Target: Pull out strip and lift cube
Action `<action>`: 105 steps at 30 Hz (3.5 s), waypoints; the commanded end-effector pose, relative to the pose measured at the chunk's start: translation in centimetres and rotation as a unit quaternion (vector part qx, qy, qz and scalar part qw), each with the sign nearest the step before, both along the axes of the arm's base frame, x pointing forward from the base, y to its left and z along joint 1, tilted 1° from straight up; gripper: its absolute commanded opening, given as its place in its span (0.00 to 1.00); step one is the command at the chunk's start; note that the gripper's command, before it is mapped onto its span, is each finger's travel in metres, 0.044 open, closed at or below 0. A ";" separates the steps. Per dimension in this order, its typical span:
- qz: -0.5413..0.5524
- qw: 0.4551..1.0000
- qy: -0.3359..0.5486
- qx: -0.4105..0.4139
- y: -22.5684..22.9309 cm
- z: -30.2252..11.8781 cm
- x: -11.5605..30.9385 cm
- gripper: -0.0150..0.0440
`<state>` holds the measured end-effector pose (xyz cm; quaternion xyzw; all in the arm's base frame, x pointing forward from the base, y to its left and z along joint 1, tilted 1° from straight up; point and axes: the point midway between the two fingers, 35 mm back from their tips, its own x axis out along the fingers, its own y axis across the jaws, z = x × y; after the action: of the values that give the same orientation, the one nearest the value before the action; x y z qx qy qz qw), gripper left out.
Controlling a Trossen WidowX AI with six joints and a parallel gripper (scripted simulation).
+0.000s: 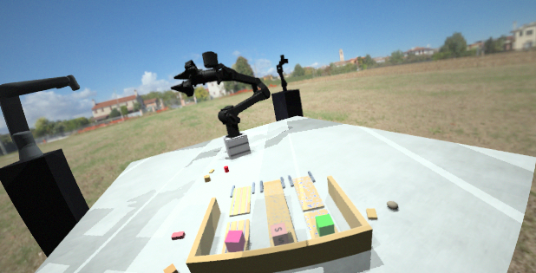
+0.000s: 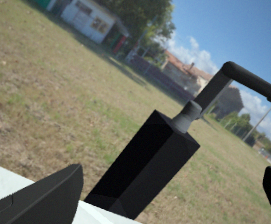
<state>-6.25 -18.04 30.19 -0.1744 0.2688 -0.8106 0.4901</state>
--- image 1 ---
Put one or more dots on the tan u-shaped frame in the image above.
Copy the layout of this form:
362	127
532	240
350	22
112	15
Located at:
277	227

